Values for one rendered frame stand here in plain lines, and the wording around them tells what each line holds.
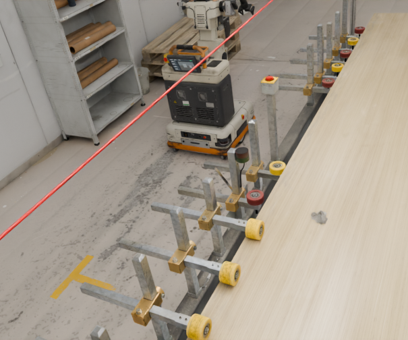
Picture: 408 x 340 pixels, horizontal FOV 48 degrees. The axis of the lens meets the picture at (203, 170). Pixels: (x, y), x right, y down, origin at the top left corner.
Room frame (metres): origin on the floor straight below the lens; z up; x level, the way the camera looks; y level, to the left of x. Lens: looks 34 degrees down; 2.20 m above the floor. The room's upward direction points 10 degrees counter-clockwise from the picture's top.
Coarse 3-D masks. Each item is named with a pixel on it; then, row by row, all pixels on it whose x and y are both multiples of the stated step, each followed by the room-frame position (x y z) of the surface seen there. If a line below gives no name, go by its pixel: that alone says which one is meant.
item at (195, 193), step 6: (180, 186) 1.87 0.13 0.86; (180, 192) 1.84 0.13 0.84; (186, 192) 1.83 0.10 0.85; (192, 192) 1.81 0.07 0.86; (198, 192) 1.80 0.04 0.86; (204, 198) 1.77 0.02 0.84; (216, 198) 1.74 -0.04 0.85; (222, 198) 1.72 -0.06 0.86; (240, 198) 1.69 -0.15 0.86; (240, 204) 1.67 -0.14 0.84; (246, 204) 1.65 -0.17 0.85
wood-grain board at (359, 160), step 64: (384, 64) 2.80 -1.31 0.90; (320, 128) 2.13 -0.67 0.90; (384, 128) 2.02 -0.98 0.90; (320, 192) 1.59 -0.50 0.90; (384, 192) 1.51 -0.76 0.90; (256, 256) 1.27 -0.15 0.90; (320, 256) 1.21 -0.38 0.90; (384, 256) 1.15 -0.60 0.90; (256, 320) 0.98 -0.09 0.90; (320, 320) 0.93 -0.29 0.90; (384, 320) 0.89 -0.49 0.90
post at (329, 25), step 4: (328, 24) 3.20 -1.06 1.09; (328, 28) 3.20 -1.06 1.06; (328, 32) 3.20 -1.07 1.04; (328, 36) 3.20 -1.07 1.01; (328, 40) 3.20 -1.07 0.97; (328, 44) 3.20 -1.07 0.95; (328, 48) 3.20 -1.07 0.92; (328, 52) 3.20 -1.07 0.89; (328, 56) 3.20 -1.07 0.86; (328, 72) 3.20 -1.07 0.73
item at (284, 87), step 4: (280, 84) 2.87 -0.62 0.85; (284, 84) 2.86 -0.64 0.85; (288, 84) 2.85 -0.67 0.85; (280, 88) 2.85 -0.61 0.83; (284, 88) 2.84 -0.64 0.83; (288, 88) 2.82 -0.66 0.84; (292, 88) 2.80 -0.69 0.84; (296, 88) 2.79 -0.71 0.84; (300, 88) 2.77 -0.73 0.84; (312, 88) 2.73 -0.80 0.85; (316, 88) 2.72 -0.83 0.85; (320, 88) 2.70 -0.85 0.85; (324, 88) 2.69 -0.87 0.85; (328, 88) 2.68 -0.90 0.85; (320, 92) 2.70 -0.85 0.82; (324, 92) 2.69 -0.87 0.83
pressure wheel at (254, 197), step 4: (248, 192) 1.67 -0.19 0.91; (252, 192) 1.67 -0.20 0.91; (256, 192) 1.66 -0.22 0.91; (260, 192) 1.65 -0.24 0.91; (248, 196) 1.64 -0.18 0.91; (252, 196) 1.64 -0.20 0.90; (256, 196) 1.63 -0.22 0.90; (260, 196) 1.62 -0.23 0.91; (248, 200) 1.62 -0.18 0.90; (252, 200) 1.61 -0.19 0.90; (256, 200) 1.60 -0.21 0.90; (260, 200) 1.61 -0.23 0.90; (252, 204) 1.61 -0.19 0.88; (256, 204) 1.60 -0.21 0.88; (256, 212) 1.64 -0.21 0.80
